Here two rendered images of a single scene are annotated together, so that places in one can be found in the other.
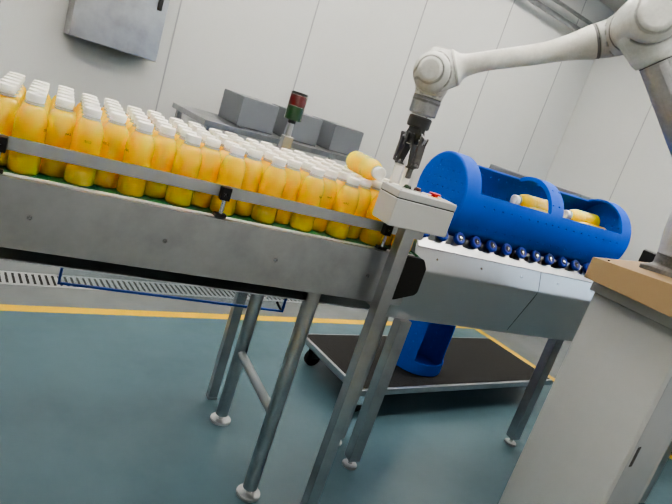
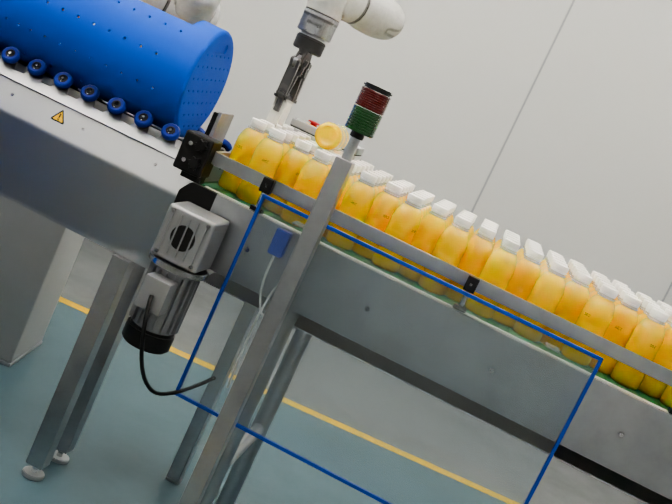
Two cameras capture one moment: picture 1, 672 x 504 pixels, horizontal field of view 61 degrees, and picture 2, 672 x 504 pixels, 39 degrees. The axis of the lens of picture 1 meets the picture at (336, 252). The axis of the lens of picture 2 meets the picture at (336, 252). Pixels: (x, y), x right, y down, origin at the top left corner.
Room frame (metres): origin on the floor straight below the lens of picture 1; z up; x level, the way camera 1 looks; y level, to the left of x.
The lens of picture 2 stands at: (3.62, 1.52, 1.23)
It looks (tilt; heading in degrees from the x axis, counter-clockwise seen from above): 9 degrees down; 217
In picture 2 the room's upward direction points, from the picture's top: 25 degrees clockwise
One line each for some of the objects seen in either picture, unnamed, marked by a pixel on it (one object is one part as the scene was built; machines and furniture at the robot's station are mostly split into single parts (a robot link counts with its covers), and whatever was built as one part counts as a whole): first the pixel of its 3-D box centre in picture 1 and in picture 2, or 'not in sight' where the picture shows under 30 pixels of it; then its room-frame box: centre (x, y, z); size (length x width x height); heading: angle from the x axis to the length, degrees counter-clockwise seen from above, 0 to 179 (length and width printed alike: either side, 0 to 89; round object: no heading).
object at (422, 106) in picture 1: (424, 107); (317, 26); (1.87, -0.12, 1.33); 0.09 x 0.09 x 0.06
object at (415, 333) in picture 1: (442, 285); not in sight; (2.75, -0.56, 0.59); 0.28 x 0.28 x 0.88
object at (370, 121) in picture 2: (294, 113); (363, 121); (2.08, 0.30, 1.18); 0.06 x 0.06 x 0.05
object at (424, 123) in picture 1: (416, 130); (304, 54); (1.87, -0.12, 1.26); 0.08 x 0.07 x 0.09; 29
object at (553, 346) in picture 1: (534, 387); not in sight; (2.53, -1.09, 0.31); 0.06 x 0.06 x 0.63; 29
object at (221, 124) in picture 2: not in sight; (214, 135); (1.96, -0.21, 0.99); 0.10 x 0.02 x 0.12; 29
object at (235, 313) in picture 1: (247, 274); (238, 394); (2.08, 0.30, 0.55); 0.04 x 0.04 x 1.10; 29
